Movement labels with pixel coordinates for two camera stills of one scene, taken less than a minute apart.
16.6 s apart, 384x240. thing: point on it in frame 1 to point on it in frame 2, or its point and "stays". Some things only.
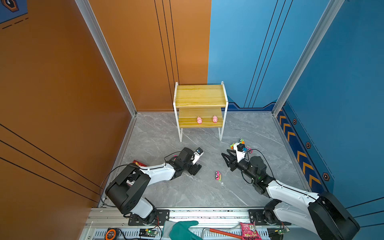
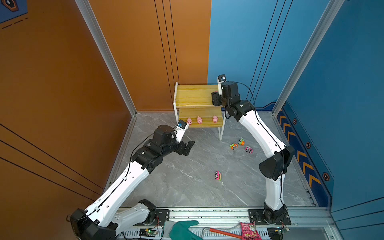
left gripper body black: x=194 y=169 to x=180 y=148
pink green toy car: x=218 y=176 stays
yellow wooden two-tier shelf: x=200 y=106 stays
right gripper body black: x=242 y=166 to x=216 y=98
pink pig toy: x=215 y=119 stays
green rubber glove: x=179 y=230 stays
